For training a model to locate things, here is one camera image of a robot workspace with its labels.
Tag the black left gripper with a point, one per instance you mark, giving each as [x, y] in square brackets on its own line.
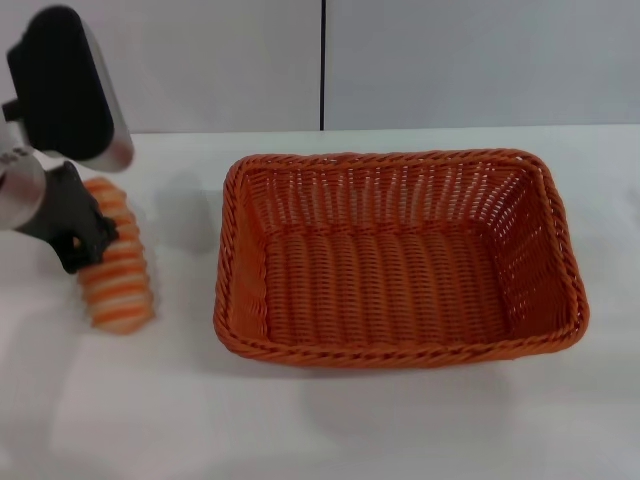
[65, 205]

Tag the orange striped toy bread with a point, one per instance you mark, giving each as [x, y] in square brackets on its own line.
[122, 285]

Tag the orange woven plastic basket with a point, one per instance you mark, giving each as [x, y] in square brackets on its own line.
[400, 280]

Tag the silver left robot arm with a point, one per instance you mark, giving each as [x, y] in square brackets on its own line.
[20, 195]

